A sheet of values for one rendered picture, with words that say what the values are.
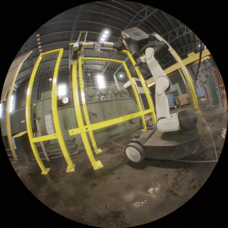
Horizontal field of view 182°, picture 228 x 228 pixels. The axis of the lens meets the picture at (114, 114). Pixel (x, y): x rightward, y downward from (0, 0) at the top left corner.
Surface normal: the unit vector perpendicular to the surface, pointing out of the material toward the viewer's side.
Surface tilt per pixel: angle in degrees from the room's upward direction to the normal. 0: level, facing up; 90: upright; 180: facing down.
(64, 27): 173
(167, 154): 90
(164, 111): 90
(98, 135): 90
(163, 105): 90
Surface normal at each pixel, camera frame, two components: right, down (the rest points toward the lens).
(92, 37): 0.30, 0.94
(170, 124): -0.76, 0.16
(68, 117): 0.46, -0.17
